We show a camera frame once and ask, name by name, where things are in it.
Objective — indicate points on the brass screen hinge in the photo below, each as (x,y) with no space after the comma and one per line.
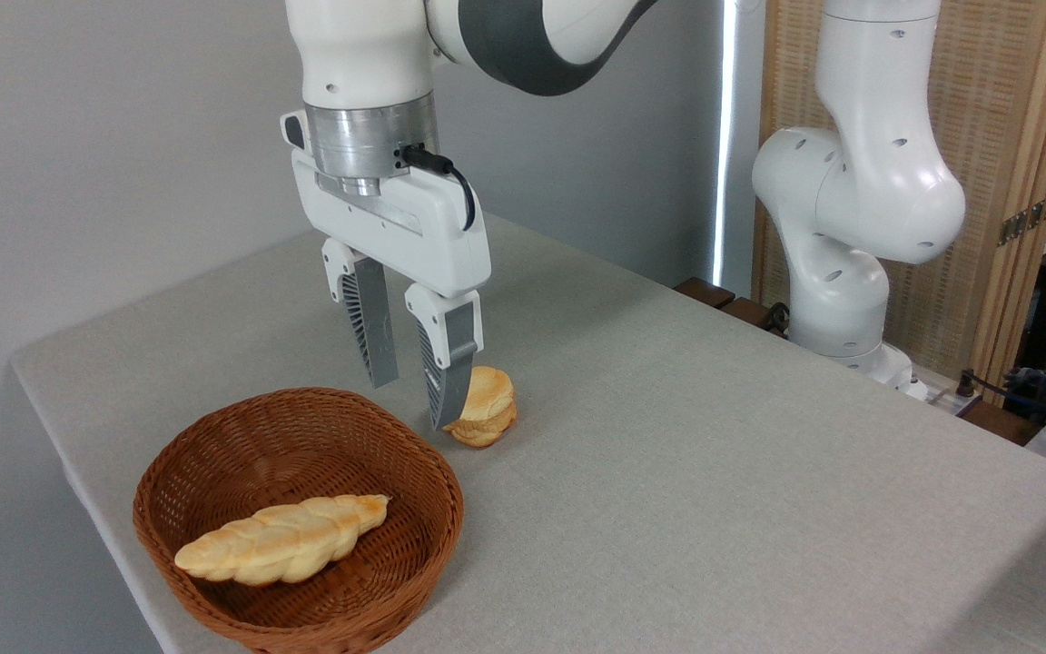
(1027,218)

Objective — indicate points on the dark brown wooden block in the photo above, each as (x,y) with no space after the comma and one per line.
(1000,422)
(705,292)
(745,312)

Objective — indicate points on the round golden bread roll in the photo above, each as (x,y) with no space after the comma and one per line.
(491,400)

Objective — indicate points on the brown wicker basket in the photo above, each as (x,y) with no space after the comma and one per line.
(305,445)

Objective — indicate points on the long braided bread loaf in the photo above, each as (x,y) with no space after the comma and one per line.
(282,542)

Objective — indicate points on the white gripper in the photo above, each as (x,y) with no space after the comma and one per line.
(414,232)

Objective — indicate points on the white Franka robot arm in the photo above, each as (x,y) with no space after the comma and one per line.
(369,54)

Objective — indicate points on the grey tablecloth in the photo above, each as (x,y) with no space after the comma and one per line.
(714,490)

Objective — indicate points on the wooden rattan folding screen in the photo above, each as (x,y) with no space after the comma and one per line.
(986,109)

